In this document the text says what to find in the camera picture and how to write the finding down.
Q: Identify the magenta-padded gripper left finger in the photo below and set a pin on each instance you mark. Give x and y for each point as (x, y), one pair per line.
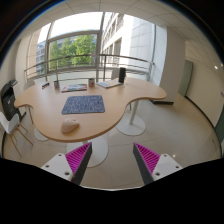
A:
(77, 159)

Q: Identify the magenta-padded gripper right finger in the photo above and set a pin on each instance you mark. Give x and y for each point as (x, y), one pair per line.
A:
(148, 160)

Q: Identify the beige computer mouse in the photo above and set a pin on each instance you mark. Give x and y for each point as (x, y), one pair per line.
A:
(70, 126)

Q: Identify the blue patterned mouse pad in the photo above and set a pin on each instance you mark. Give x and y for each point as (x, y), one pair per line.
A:
(83, 104)

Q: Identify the red and blue magazine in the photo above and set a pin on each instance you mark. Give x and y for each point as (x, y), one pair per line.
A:
(74, 88)

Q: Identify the blue printed can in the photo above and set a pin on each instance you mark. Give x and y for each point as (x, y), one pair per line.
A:
(56, 85)

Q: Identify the red and white can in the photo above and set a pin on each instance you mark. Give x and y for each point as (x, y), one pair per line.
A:
(91, 82)

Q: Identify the dark blue stapler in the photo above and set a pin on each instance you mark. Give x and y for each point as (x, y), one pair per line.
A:
(45, 85)

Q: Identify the open light magazine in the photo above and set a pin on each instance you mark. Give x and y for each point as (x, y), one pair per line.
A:
(108, 84)

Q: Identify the black cylindrical speaker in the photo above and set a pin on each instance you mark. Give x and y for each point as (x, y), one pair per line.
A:
(122, 75)

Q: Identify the grey-green door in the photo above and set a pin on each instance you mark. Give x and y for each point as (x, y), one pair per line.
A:
(185, 78)

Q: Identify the metal railing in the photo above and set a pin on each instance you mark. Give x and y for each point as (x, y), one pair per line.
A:
(100, 55)

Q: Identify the white table pedestal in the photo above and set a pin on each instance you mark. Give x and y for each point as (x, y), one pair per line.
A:
(99, 151)
(39, 135)
(131, 127)

